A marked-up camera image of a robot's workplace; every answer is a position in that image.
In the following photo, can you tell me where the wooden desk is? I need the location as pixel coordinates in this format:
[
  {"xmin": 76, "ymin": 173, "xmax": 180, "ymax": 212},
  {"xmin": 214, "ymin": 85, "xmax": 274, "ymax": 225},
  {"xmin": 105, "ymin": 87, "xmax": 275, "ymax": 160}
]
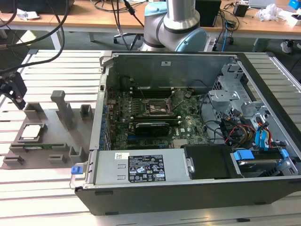
[
  {"xmin": 0, "ymin": 0, "xmax": 148, "ymax": 50},
  {"xmin": 211, "ymin": 0, "xmax": 301, "ymax": 52}
]

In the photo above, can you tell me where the black PC case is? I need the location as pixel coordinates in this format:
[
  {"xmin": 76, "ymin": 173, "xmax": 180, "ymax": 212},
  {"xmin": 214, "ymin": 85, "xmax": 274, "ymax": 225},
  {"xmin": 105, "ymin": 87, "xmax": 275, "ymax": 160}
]
[{"xmin": 70, "ymin": 50, "xmax": 301, "ymax": 216}]

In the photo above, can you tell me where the black plastic bay cover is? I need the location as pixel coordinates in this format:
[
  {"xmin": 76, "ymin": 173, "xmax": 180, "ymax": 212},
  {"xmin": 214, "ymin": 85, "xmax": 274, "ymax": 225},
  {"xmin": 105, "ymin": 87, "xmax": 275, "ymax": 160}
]
[{"xmin": 182, "ymin": 144, "xmax": 244, "ymax": 180}]

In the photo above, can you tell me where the silver CPU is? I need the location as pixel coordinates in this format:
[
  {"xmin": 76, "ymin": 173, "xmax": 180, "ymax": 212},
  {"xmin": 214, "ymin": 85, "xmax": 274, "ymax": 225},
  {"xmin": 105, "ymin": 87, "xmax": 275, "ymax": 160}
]
[{"xmin": 20, "ymin": 124, "xmax": 44, "ymax": 140}]

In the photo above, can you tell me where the grey laptop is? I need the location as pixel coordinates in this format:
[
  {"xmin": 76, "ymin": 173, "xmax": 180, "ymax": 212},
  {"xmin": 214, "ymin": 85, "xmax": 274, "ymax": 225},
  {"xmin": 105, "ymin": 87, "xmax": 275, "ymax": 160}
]
[{"xmin": 248, "ymin": 0, "xmax": 276, "ymax": 8}]

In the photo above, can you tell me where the metal drive cage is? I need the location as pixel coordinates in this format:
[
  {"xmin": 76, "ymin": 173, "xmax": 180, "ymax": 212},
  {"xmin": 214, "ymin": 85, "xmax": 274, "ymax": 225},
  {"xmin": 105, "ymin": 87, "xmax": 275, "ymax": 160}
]
[{"xmin": 208, "ymin": 62, "xmax": 271, "ymax": 124}]

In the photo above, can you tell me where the white sneaker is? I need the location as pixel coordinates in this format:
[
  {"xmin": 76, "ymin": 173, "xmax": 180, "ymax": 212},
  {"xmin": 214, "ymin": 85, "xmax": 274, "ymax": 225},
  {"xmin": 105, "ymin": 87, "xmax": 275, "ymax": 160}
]
[{"xmin": 281, "ymin": 40, "xmax": 294, "ymax": 54}]

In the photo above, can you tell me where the blue flat wire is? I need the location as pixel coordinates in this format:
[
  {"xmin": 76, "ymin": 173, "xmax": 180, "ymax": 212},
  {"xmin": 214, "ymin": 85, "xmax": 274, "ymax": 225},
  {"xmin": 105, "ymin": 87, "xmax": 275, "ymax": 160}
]
[
  {"xmin": 261, "ymin": 129, "xmax": 271, "ymax": 151},
  {"xmin": 254, "ymin": 129, "xmax": 264, "ymax": 151}
]

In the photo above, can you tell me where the small black box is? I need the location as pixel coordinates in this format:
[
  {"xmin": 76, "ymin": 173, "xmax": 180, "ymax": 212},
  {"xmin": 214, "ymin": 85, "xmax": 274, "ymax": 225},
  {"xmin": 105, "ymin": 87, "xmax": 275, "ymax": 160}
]
[{"xmin": 232, "ymin": 3, "xmax": 249, "ymax": 17}]

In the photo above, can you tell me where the black chair base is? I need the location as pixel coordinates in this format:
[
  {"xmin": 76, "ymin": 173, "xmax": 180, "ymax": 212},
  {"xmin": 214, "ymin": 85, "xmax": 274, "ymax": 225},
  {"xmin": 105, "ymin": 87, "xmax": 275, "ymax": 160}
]
[{"xmin": 113, "ymin": 30, "xmax": 145, "ymax": 51}]

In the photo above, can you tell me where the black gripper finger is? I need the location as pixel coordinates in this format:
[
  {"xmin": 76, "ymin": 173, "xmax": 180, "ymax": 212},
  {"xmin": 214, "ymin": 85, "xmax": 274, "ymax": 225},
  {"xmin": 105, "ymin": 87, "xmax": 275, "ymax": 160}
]
[{"xmin": 0, "ymin": 72, "xmax": 28, "ymax": 110}]

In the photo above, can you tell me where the white power strip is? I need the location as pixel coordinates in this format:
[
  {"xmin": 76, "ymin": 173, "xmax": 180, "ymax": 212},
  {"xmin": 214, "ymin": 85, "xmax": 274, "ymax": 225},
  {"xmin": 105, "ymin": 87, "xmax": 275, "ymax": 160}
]
[{"xmin": 206, "ymin": 39, "xmax": 217, "ymax": 52}]

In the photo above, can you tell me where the grey parts rack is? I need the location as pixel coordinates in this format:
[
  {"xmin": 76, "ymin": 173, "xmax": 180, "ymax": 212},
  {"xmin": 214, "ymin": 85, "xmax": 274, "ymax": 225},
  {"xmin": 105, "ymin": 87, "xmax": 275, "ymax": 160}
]
[{"xmin": 1, "ymin": 90, "xmax": 97, "ymax": 170}]

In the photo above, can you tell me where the black graphics card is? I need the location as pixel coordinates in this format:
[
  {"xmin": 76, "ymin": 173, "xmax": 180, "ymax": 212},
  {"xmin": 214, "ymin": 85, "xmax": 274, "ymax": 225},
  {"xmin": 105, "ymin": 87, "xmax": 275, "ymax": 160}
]
[{"xmin": 134, "ymin": 121, "xmax": 172, "ymax": 137}]

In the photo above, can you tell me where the white flat box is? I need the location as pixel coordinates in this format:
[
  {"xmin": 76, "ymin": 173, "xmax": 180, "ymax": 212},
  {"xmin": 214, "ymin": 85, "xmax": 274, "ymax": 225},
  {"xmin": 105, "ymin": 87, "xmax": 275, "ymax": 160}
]
[{"xmin": 277, "ymin": 13, "xmax": 301, "ymax": 27}]

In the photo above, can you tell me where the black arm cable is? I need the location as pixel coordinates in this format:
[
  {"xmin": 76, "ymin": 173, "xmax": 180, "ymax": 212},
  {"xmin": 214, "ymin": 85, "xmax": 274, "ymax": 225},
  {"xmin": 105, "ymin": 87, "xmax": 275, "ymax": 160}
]
[{"xmin": 0, "ymin": 0, "xmax": 70, "ymax": 73}]

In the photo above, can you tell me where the silver chipset heatsink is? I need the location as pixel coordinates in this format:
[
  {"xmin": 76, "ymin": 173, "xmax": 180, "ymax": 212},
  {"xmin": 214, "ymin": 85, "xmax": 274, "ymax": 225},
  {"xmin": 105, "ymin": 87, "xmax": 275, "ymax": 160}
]
[{"xmin": 173, "ymin": 138, "xmax": 189, "ymax": 149}]

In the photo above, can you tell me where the CPU socket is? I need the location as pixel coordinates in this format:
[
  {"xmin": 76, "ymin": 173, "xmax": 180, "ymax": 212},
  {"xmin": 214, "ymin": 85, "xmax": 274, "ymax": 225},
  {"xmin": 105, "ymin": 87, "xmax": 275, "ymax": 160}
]
[{"xmin": 144, "ymin": 97, "xmax": 172, "ymax": 116}]

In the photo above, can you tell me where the blue hanging cable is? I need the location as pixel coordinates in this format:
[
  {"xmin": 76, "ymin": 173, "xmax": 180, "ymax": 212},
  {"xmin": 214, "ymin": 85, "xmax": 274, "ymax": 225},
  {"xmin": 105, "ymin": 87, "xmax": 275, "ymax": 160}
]
[{"xmin": 221, "ymin": 20, "xmax": 230, "ymax": 51}]

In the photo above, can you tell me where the hard disk in blue carrier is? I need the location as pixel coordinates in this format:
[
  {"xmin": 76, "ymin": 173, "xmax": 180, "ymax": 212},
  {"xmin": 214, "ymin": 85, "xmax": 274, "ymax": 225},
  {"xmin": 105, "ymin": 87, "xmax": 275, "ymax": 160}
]
[{"xmin": 231, "ymin": 147, "xmax": 290, "ymax": 179}]

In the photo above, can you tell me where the crumpled white paper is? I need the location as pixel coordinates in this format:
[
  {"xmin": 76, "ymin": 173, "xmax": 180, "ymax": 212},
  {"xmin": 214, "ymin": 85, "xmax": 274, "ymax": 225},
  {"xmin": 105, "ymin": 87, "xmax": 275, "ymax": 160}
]
[{"xmin": 14, "ymin": 8, "xmax": 40, "ymax": 21}]

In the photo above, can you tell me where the crumpled clear plastic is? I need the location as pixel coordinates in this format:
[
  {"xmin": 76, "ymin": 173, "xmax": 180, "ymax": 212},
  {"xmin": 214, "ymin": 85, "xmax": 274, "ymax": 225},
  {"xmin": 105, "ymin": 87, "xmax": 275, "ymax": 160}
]
[{"xmin": 255, "ymin": 3, "xmax": 286, "ymax": 22}]

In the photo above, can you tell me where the red yellow black wire bundle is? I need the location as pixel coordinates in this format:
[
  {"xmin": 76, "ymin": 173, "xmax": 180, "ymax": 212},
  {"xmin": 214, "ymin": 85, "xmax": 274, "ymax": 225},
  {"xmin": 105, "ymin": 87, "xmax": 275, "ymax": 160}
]
[{"xmin": 220, "ymin": 115, "xmax": 257, "ymax": 148}]

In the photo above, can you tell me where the grey power supply unit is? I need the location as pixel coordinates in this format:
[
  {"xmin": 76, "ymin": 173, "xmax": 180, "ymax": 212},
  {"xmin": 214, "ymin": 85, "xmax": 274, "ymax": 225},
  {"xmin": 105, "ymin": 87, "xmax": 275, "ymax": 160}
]
[{"xmin": 93, "ymin": 148, "xmax": 190, "ymax": 186}]

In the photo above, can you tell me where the green motherboard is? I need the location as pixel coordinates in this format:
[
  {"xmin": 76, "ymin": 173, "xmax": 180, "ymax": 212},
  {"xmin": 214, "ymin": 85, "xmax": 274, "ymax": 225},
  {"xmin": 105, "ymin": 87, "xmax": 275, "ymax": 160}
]
[{"xmin": 107, "ymin": 89, "xmax": 210, "ymax": 151}]

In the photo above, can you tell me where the black bag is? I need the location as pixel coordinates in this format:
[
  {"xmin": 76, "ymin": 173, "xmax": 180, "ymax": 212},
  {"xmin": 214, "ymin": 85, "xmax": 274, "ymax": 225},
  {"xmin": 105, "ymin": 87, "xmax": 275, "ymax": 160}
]
[{"xmin": 0, "ymin": 0, "xmax": 75, "ymax": 15}]

